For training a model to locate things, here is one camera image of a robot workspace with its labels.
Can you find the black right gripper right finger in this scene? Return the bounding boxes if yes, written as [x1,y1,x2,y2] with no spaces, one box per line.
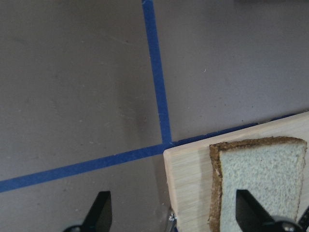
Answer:
[235,189,302,232]

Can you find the wooden cutting board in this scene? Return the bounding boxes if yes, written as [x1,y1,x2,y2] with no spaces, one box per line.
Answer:
[163,112,309,232]

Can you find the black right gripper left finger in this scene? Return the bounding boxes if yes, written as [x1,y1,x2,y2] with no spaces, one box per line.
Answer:
[64,191,112,232]

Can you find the bread slice with brown crust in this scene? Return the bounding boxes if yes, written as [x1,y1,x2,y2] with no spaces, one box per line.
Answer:
[209,137,307,232]

